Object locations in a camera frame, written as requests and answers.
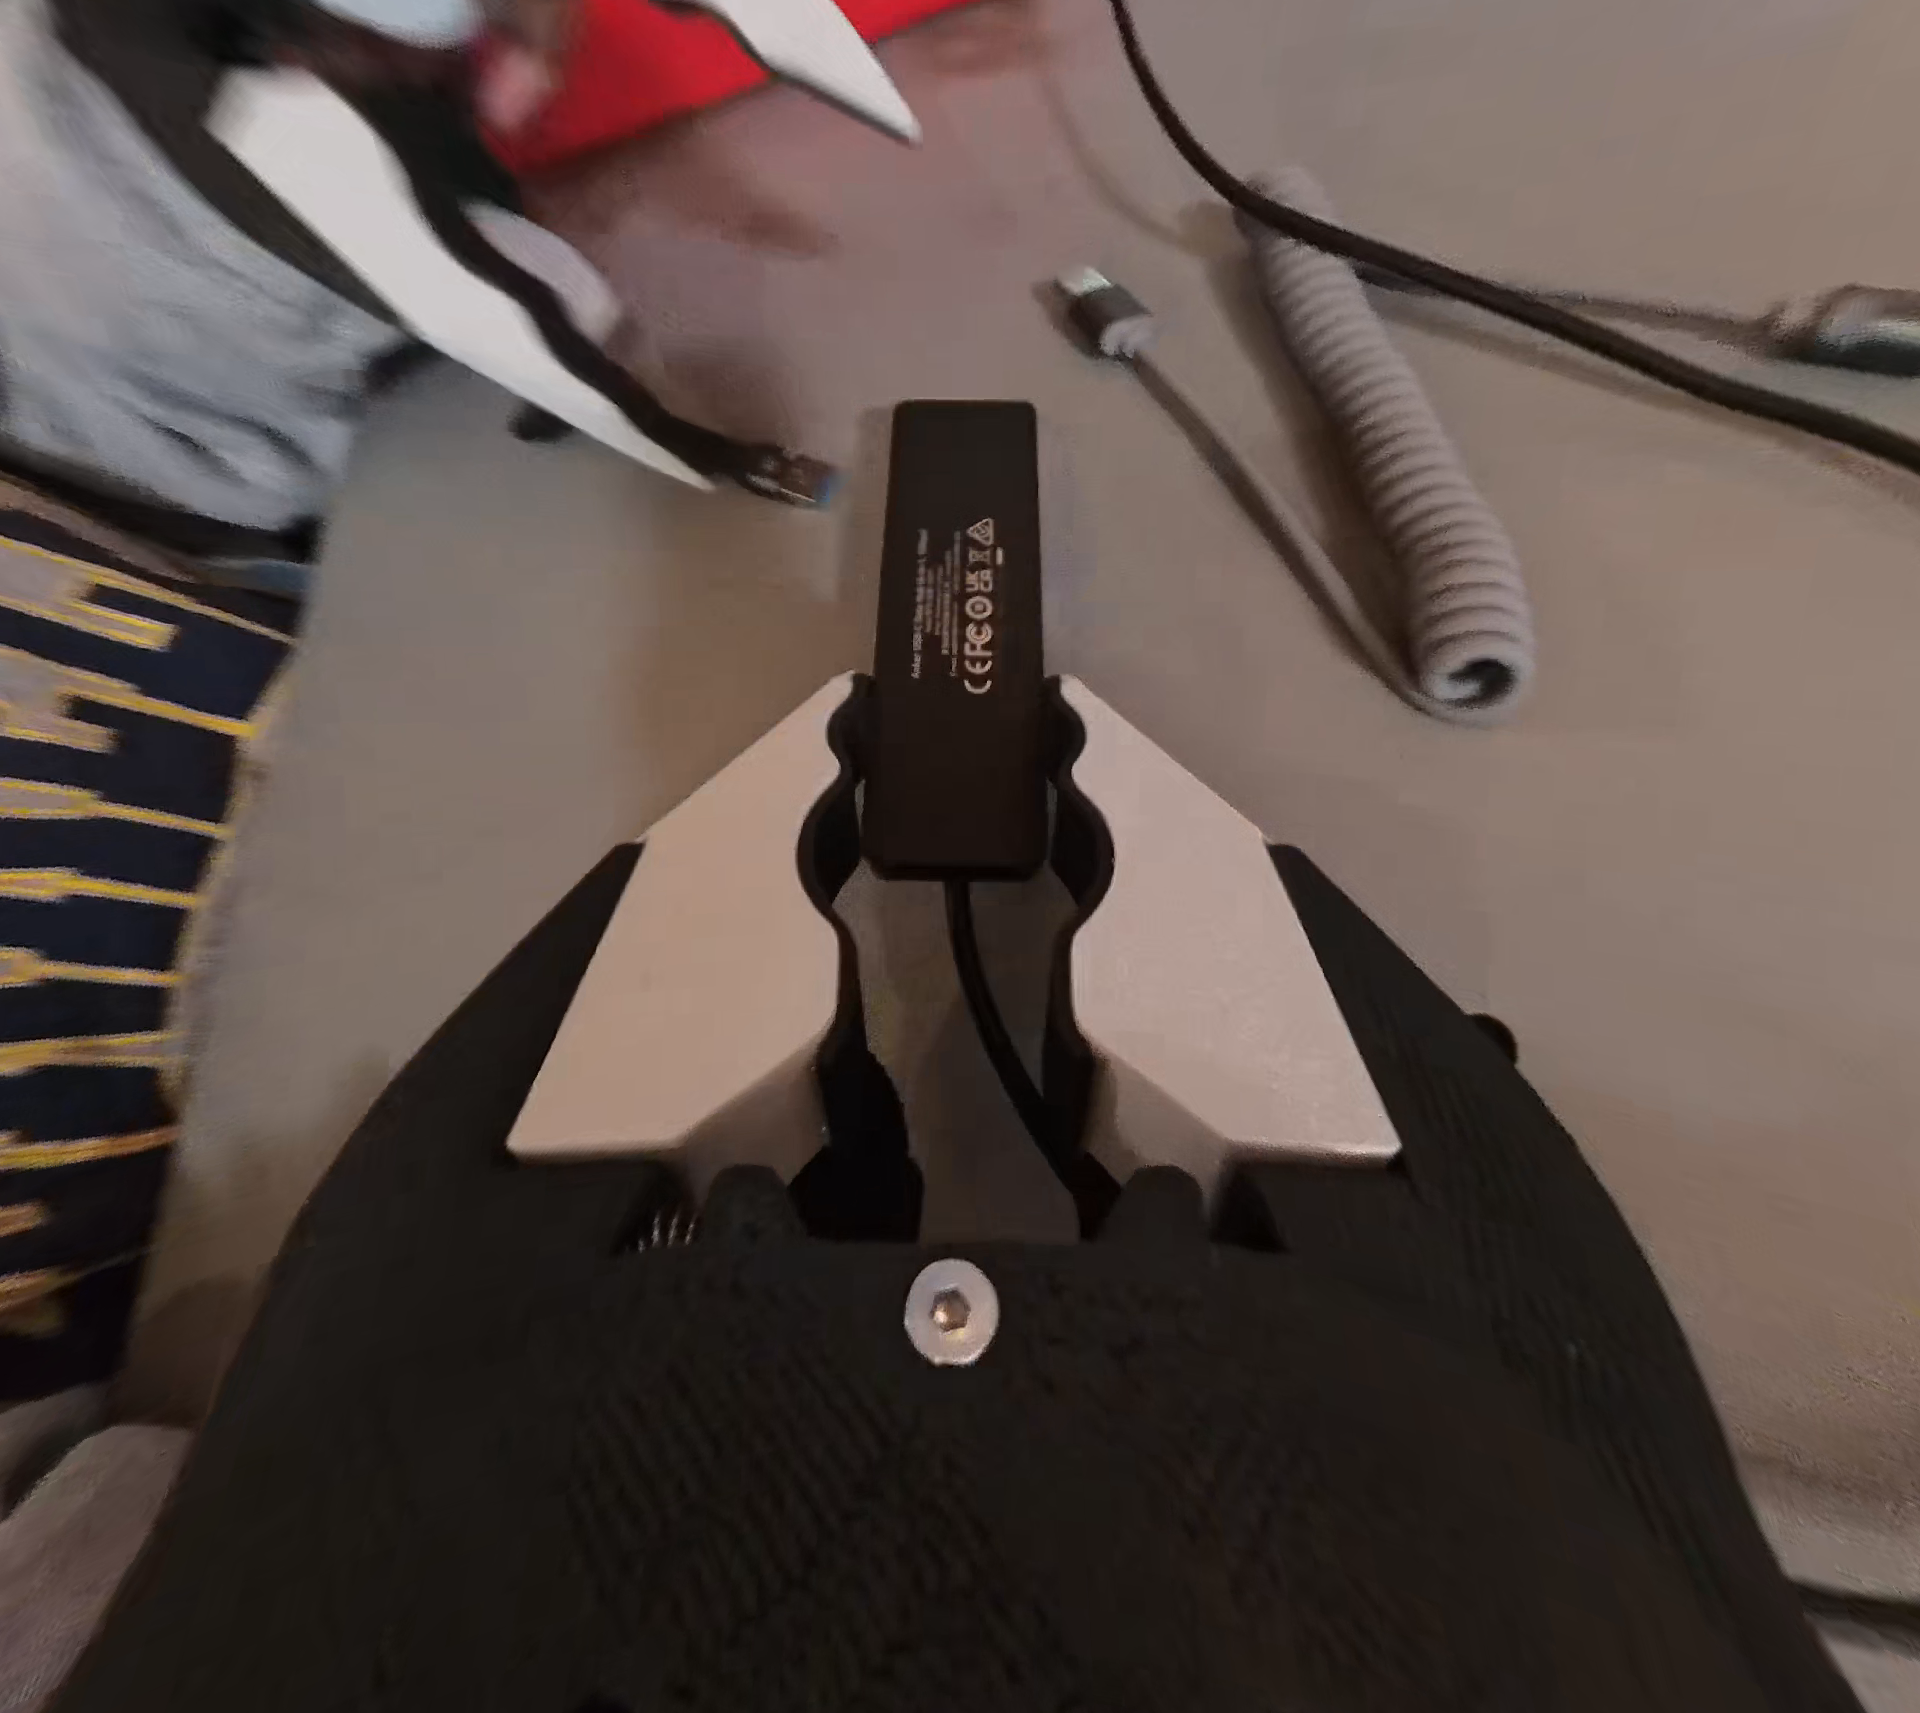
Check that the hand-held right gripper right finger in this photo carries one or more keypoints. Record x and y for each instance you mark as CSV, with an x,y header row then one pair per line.
x,y
1215,994

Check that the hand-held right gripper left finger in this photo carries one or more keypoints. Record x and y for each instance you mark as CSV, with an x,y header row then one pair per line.
x,y
690,994

